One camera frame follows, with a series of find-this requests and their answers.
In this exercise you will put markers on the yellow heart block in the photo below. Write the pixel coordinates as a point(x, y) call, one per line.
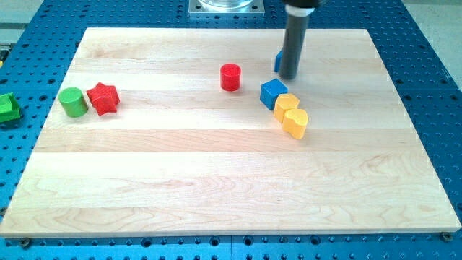
point(295, 122)

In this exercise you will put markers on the yellow hexagon block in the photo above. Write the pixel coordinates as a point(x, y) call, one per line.
point(283, 103)

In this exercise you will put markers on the light wooden board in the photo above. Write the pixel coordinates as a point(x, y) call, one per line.
point(182, 156)

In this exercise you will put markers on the green cylinder block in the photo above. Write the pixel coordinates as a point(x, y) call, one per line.
point(73, 102)

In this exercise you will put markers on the green block off board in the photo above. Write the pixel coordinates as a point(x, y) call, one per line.
point(10, 109)

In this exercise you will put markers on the blue cube block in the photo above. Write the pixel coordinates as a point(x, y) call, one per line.
point(270, 91)

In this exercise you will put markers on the black robot arm end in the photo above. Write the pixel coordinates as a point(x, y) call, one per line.
point(305, 3)

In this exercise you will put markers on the red star block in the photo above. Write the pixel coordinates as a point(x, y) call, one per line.
point(104, 98)

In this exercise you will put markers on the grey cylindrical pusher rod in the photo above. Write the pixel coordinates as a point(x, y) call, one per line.
point(294, 36)

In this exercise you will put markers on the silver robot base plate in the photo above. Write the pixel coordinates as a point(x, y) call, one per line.
point(205, 8)

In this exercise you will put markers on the blue triangle block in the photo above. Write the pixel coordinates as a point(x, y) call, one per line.
point(277, 62)

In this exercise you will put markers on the red cylinder block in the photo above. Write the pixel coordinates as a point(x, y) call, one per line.
point(230, 75)

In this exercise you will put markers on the blue perforated metal table plate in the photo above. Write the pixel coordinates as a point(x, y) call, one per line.
point(37, 64)

